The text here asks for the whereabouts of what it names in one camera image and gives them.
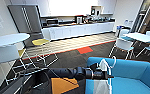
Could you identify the blue sofa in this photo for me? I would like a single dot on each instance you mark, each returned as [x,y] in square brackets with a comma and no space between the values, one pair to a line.
[134,75]

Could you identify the white teal chair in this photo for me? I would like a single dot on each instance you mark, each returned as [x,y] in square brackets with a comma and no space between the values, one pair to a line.
[123,45]

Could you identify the white kitchen counter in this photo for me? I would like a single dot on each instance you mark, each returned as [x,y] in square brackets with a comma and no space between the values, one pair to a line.
[81,30]

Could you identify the red black coffee machine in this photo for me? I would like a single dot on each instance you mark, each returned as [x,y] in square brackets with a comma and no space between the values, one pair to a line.
[79,19]

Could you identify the grey countertop appliance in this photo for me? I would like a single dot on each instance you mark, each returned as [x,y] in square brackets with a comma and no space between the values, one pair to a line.
[95,10]

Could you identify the black microwave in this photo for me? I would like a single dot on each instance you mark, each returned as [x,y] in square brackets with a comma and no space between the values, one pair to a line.
[52,22]

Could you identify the dark glass partition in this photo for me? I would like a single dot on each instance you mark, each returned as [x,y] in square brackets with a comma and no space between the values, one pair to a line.
[147,15]

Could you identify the tall grey fridge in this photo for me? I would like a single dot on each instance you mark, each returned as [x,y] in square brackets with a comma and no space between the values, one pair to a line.
[24,21]

